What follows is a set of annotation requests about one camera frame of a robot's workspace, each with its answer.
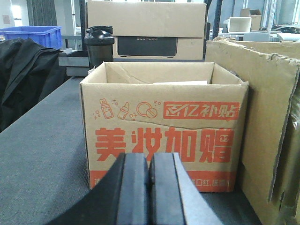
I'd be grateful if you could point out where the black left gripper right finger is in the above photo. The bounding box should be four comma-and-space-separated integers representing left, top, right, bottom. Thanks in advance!
149, 153, 222, 225

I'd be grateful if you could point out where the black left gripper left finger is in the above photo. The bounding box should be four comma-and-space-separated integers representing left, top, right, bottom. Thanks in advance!
50, 153, 149, 225

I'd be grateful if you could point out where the large plain cardboard box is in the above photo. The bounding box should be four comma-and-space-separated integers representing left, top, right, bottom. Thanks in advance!
205, 37, 300, 225

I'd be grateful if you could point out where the cardboard box red print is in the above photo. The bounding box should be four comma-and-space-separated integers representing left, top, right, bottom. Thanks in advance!
80, 62, 249, 192

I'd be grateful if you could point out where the grey metal tray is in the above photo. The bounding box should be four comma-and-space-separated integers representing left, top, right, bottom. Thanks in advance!
58, 51, 90, 77

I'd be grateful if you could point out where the black cloth jacket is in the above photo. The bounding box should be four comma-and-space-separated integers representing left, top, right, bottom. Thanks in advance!
0, 38, 67, 131

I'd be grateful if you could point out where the black shaker bottle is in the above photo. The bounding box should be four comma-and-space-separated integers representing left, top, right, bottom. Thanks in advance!
84, 26, 115, 68

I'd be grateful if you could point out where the Ecoflow cardboard box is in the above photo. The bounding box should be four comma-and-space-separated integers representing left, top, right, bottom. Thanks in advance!
87, 0, 206, 60

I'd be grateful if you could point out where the blue plastic crate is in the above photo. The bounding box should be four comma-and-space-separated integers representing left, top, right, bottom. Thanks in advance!
0, 26, 62, 49

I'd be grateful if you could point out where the white open box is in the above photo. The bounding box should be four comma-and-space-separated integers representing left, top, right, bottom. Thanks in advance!
227, 17, 252, 33

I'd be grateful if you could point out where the small brown carton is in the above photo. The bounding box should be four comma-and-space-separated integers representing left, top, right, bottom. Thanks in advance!
240, 8, 262, 30

